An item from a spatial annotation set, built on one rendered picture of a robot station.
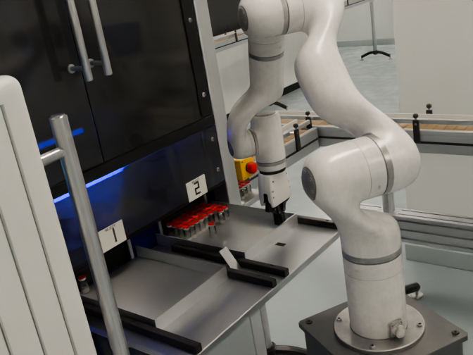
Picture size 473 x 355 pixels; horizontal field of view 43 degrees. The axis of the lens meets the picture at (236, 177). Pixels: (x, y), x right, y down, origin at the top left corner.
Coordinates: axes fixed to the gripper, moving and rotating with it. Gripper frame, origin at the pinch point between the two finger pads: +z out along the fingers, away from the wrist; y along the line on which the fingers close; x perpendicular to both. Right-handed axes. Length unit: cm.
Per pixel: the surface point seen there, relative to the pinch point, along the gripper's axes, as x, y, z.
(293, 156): -35, -61, 5
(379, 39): -350, -793, 83
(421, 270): -16, -134, 92
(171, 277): -12.7, 34.1, 4.1
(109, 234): -23.8, 41.8, -10.7
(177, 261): -15.2, 28.5, 2.6
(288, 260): 11.5, 14.1, 4.3
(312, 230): 8.4, -3.4, 4.3
